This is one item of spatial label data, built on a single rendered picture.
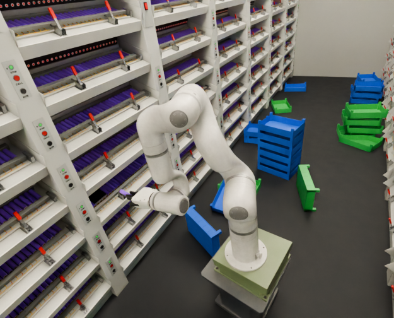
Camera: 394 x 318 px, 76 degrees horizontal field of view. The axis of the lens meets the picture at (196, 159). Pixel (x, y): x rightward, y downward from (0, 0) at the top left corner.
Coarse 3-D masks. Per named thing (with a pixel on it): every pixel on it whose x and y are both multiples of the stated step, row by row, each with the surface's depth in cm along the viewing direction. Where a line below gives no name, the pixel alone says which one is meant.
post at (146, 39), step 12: (108, 0) 125; (120, 0) 122; (132, 0) 119; (120, 36) 133; (132, 36) 130; (144, 36) 126; (156, 36) 133; (144, 48) 130; (156, 48) 135; (156, 60) 136; (144, 84) 143; (156, 84) 140; (168, 144) 160; (180, 168) 178
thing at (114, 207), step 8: (144, 176) 150; (136, 184) 145; (144, 184) 148; (128, 192) 139; (120, 200) 135; (128, 200) 139; (112, 208) 131; (120, 208) 136; (104, 216) 126; (112, 216) 132; (104, 224) 128
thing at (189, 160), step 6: (192, 144) 206; (186, 150) 200; (192, 150) 201; (180, 156) 193; (186, 156) 194; (192, 156) 193; (198, 156) 200; (186, 162) 192; (192, 162) 194; (186, 168) 188; (186, 174) 189
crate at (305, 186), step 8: (304, 168) 189; (304, 176) 182; (296, 184) 203; (304, 184) 176; (312, 184) 174; (304, 192) 177; (312, 192) 170; (304, 200) 177; (312, 200) 174; (304, 208) 179; (312, 208) 178
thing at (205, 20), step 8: (208, 8) 172; (192, 16) 180; (200, 16) 177; (208, 16) 175; (200, 24) 180; (208, 24) 177; (216, 32) 186; (216, 40) 188; (208, 48) 187; (208, 56) 190; (216, 64) 195; (208, 80) 201; (216, 80) 200; (216, 96) 205; (216, 104) 209; (216, 120) 217
